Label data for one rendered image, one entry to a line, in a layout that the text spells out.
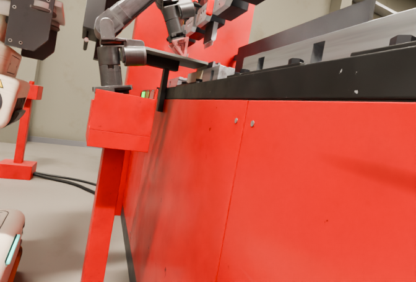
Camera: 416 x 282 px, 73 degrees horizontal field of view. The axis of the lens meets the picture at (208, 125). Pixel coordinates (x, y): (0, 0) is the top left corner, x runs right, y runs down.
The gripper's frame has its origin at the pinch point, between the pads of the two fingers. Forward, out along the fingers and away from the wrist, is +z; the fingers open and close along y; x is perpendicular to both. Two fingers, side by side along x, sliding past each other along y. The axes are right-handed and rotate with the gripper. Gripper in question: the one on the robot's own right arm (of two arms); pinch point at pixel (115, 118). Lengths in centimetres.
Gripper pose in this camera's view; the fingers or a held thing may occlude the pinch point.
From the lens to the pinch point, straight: 83.7
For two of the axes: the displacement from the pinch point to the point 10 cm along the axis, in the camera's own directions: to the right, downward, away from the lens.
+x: -4.1, -1.1, 9.0
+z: 0.6, 9.9, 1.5
